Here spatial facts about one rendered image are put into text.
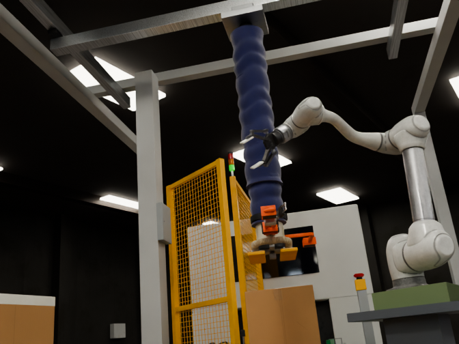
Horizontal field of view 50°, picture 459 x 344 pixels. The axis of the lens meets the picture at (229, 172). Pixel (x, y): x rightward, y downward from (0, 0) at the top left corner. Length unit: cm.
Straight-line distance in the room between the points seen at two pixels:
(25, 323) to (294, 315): 149
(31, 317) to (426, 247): 211
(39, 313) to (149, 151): 164
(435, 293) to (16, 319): 212
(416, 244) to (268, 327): 100
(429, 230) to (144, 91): 278
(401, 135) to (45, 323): 221
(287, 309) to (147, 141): 193
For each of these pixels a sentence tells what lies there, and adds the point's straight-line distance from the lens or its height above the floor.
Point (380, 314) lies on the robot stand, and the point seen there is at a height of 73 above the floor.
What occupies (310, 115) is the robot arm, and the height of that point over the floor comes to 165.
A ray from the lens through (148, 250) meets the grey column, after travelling 386.
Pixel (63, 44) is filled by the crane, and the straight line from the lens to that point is 414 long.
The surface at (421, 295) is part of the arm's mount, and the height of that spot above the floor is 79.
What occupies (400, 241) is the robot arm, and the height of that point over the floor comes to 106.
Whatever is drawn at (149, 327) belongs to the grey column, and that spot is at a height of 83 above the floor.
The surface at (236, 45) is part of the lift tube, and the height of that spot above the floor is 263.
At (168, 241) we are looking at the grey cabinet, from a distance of 392.
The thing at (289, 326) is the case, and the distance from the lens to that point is 293.
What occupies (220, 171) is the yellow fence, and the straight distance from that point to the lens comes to 393.
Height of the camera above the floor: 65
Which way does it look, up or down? 20 degrees up
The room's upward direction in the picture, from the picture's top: 5 degrees counter-clockwise
